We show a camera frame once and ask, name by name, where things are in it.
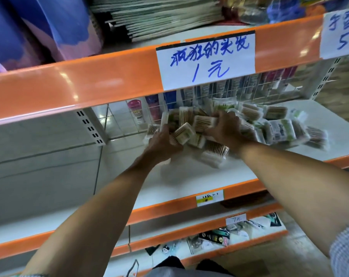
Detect white wire mesh divider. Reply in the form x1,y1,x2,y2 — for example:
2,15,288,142
145,66,298,114

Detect person's checked shirt sleeve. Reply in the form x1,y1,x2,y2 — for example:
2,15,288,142
329,219,349,277

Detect yellow shelf label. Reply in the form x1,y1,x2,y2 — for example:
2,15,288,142
195,189,225,207

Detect low white shelf orange edge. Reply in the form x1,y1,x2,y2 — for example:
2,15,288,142
105,202,289,277

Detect person's left hand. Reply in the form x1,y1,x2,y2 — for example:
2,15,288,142
144,123,184,167

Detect small white price label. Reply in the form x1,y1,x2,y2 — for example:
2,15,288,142
225,213,247,226

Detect person's right hand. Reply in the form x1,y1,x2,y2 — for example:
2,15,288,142
205,110,256,157

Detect black nail clipper packet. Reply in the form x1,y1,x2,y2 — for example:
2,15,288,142
198,229,230,247

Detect blue plastic bottle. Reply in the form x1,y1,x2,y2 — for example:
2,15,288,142
163,90,178,112

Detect blue and pink folders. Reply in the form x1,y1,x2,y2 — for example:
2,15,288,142
0,0,105,75

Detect white perforated shelf upright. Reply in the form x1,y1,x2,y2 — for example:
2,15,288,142
76,107,107,147
301,56,346,100

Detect white shelf board orange edge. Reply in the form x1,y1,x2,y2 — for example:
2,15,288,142
0,99,349,264

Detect clear cotton swab packet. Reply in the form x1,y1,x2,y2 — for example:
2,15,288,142
193,115,217,133
172,123,196,145

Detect person's right forearm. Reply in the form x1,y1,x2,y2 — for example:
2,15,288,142
237,141,349,258

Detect pink plastic bottle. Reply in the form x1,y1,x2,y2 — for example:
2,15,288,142
127,99,147,125

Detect bagged goods in clear plastic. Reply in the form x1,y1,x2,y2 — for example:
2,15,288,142
219,0,326,26

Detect pile of cotton swab packs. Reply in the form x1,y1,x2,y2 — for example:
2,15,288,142
143,97,330,169

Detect stack of grey notebooks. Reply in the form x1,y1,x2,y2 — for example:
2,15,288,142
89,0,225,43

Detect orange metal shelf beam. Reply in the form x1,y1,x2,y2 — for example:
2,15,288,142
0,14,326,128

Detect white handwritten price sign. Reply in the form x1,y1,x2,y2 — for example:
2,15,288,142
320,4,349,60
155,30,256,91

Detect white cartoon face packet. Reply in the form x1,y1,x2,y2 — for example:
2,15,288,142
157,244,175,258

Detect magenta plastic bottle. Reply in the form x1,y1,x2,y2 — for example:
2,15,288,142
146,94,161,122

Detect person's left forearm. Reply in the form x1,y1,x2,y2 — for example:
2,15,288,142
18,154,175,277

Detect black tool packet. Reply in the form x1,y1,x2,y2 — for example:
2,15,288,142
264,212,283,228

